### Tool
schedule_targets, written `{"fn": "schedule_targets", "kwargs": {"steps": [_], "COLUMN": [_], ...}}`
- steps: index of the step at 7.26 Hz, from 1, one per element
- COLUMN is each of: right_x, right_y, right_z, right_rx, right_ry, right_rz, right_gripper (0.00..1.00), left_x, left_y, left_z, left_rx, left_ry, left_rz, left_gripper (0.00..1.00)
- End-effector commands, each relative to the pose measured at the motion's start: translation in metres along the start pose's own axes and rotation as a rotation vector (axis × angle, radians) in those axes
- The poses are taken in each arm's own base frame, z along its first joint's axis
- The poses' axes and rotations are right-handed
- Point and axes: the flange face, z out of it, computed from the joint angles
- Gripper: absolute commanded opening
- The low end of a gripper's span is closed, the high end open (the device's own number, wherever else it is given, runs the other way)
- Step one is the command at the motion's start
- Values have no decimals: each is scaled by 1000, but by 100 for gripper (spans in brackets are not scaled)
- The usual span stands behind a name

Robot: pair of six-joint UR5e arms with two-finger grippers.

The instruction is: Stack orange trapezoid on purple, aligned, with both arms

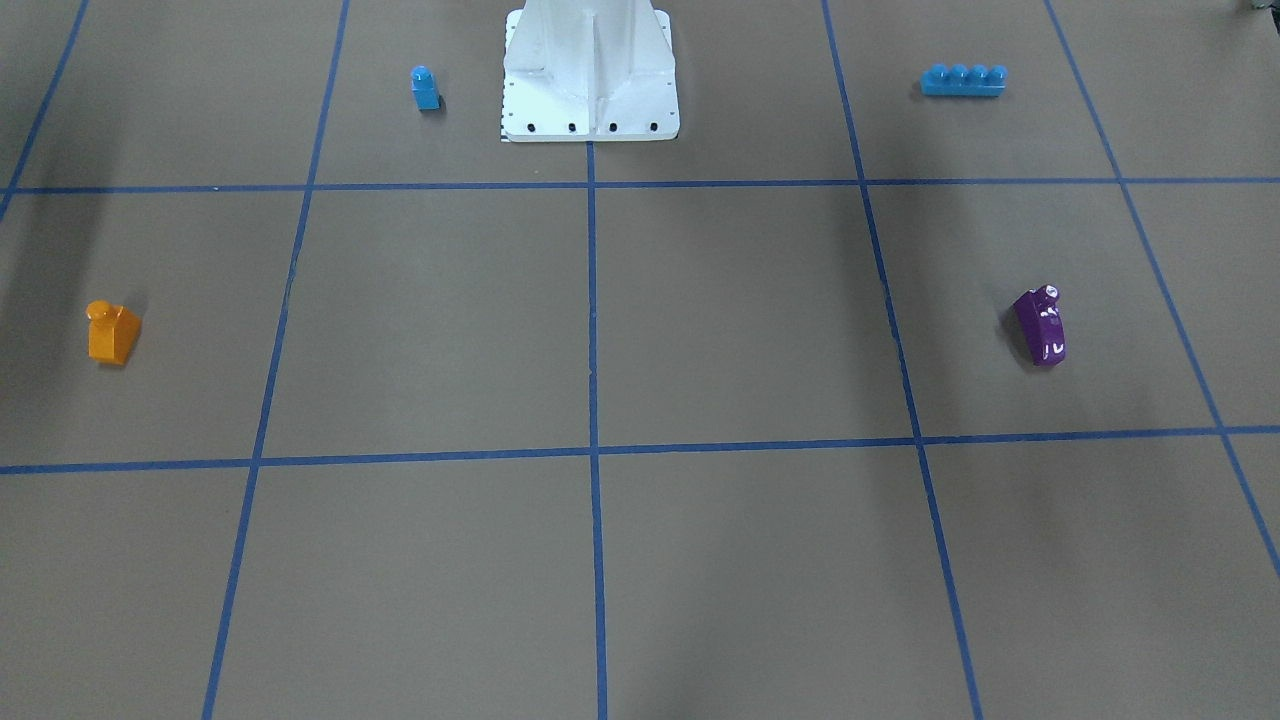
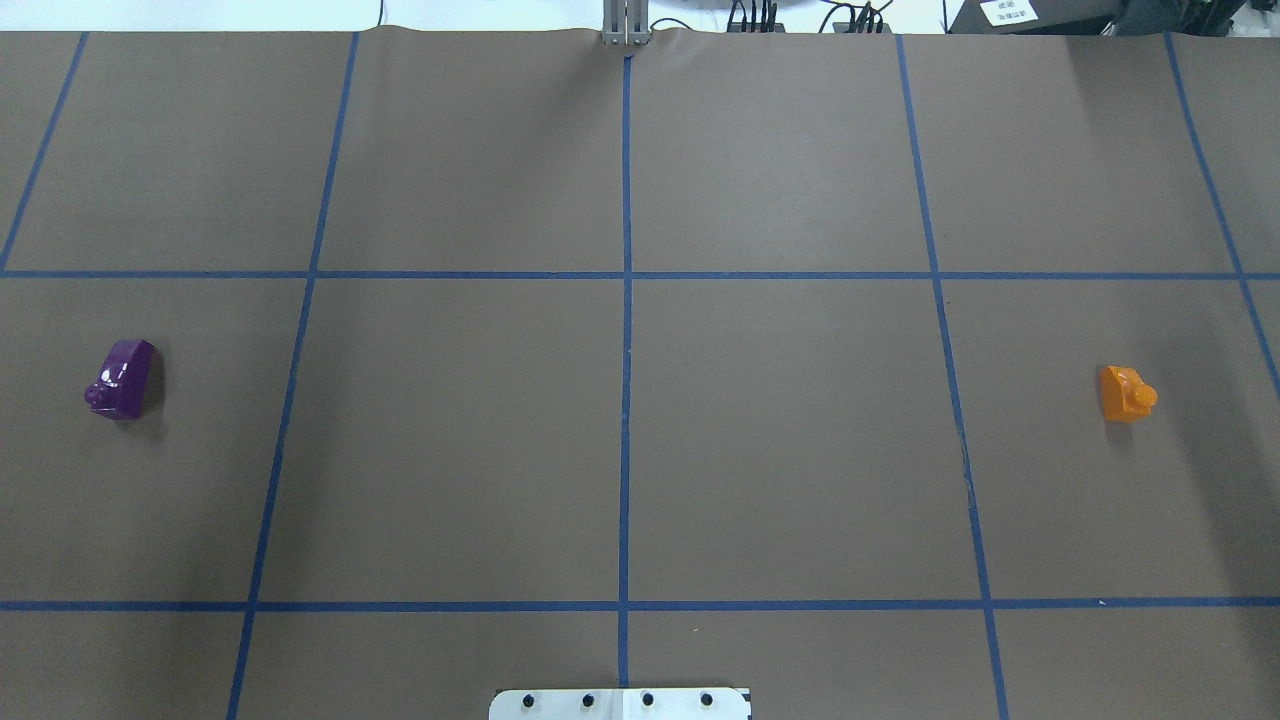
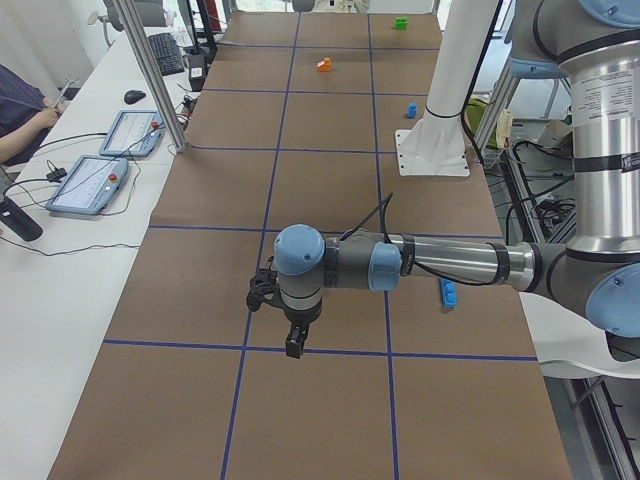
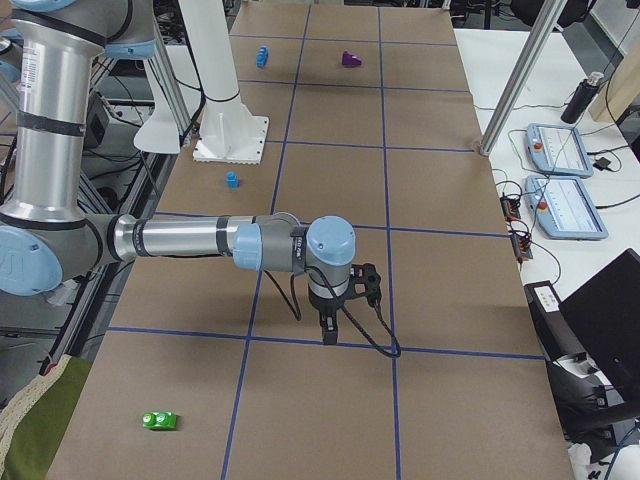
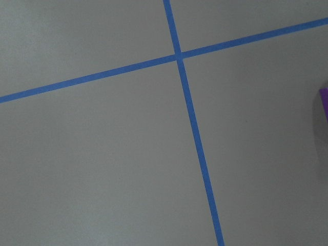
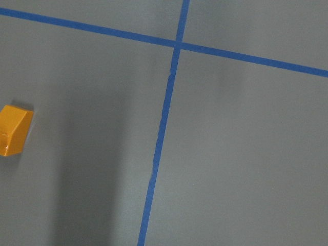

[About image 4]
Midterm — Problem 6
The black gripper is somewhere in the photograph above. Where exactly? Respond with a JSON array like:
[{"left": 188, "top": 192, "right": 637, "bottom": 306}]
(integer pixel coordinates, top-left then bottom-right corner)
[{"left": 308, "top": 288, "right": 346, "bottom": 345}]

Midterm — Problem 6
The purple trapezoid block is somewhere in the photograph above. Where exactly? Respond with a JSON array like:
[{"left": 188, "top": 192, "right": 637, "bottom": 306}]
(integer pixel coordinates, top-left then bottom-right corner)
[{"left": 341, "top": 50, "right": 363, "bottom": 68}]

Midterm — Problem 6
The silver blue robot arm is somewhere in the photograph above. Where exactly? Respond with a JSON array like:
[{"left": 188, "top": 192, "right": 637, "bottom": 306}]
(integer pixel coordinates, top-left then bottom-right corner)
[{"left": 1, "top": 1, "right": 356, "bottom": 345}]

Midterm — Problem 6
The small blue block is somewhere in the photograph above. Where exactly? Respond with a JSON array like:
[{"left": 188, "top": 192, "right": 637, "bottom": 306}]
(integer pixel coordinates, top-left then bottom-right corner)
[{"left": 225, "top": 171, "right": 240, "bottom": 189}]

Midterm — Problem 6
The green block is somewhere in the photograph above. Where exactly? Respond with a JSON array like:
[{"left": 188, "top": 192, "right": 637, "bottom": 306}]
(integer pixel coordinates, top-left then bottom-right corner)
[{"left": 141, "top": 411, "right": 178, "bottom": 431}]

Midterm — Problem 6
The black relay board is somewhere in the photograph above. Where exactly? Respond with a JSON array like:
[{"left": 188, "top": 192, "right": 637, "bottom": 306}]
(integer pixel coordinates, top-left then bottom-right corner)
[{"left": 500, "top": 195, "right": 533, "bottom": 265}]

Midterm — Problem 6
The near teach pendant tablet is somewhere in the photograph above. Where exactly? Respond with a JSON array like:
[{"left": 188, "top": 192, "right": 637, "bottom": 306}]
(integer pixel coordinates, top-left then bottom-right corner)
[{"left": 525, "top": 175, "right": 608, "bottom": 241}]

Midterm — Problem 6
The teach pendant tablet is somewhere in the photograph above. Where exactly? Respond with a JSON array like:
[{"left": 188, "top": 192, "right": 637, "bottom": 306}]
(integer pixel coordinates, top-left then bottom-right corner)
[
  {"left": 525, "top": 175, "right": 608, "bottom": 241},
  {"left": 525, "top": 123, "right": 593, "bottom": 178}
]

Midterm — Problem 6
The blue double block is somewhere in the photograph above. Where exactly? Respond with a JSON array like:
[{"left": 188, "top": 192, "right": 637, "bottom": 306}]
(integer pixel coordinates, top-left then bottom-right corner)
[{"left": 256, "top": 45, "right": 269, "bottom": 68}]

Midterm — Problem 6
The black monitor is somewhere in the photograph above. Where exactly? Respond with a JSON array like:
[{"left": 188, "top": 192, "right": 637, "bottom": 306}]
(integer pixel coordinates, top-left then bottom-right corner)
[{"left": 560, "top": 248, "right": 639, "bottom": 401}]

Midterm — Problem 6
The far teach pendant tablet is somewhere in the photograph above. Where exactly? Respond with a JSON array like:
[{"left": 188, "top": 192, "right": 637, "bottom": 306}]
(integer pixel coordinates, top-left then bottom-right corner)
[{"left": 525, "top": 123, "right": 593, "bottom": 178}]

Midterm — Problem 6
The green cloth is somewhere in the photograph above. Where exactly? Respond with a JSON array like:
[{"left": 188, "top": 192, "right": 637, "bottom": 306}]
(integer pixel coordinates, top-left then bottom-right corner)
[{"left": 1, "top": 355, "right": 91, "bottom": 479}]

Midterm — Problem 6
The black water bottle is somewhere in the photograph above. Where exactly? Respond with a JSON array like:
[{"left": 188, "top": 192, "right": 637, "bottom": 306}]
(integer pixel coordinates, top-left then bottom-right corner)
[{"left": 560, "top": 71, "right": 604, "bottom": 124}]

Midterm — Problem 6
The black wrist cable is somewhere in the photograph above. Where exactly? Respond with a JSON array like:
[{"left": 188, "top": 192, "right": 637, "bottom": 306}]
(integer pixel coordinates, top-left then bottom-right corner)
[{"left": 261, "top": 267, "right": 403, "bottom": 358}]

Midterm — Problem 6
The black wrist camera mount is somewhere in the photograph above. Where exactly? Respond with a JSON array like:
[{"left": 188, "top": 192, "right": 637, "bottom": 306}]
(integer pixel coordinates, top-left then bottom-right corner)
[{"left": 347, "top": 263, "right": 382, "bottom": 308}]

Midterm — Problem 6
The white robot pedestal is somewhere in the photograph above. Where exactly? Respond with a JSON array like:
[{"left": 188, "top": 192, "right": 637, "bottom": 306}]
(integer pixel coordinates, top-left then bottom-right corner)
[{"left": 134, "top": 1, "right": 269, "bottom": 164}]

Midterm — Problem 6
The aluminium frame post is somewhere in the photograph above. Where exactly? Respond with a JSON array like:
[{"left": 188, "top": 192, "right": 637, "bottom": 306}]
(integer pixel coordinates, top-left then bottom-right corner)
[{"left": 479, "top": 0, "right": 567, "bottom": 156}]

